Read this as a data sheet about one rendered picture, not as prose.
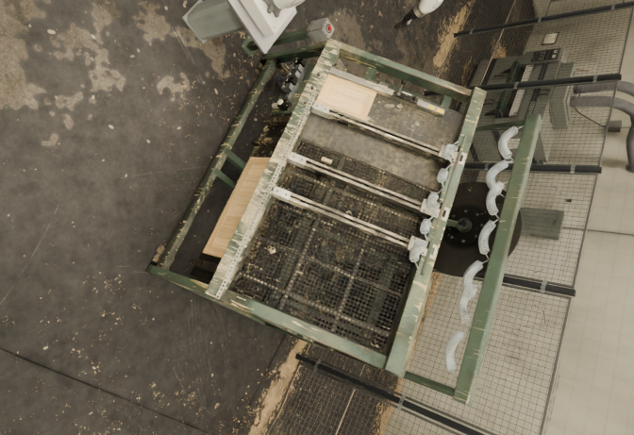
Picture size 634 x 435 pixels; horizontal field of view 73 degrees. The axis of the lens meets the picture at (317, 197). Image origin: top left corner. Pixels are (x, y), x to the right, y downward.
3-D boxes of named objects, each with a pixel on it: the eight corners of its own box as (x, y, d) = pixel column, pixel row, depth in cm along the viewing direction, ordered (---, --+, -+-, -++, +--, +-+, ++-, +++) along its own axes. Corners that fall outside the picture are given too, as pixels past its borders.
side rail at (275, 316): (228, 291, 287) (226, 289, 277) (383, 356, 279) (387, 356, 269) (224, 302, 285) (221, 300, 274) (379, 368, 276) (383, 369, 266)
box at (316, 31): (309, 21, 339) (327, 16, 328) (318, 32, 348) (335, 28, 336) (304, 32, 335) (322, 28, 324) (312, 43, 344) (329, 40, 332)
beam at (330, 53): (327, 45, 358) (328, 37, 348) (341, 51, 357) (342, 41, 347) (207, 295, 285) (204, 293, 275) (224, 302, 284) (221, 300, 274)
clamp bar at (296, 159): (291, 153, 317) (291, 138, 294) (444, 212, 308) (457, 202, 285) (287, 164, 313) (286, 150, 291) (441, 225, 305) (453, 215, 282)
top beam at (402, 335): (470, 92, 343) (475, 86, 334) (481, 97, 343) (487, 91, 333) (381, 369, 271) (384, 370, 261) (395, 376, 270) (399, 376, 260)
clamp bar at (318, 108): (315, 104, 332) (317, 86, 309) (461, 159, 323) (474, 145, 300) (310, 114, 328) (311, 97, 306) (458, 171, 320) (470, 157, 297)
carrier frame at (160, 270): (262, 54, 403) (331, 41, 349) (337, 140, 498) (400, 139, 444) (144, 271, 330) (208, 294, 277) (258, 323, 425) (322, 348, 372)
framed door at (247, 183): (252, 158, 370) (250, 157, 369) (298, 159, 335) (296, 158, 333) (204, 253, 341) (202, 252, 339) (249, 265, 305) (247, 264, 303)
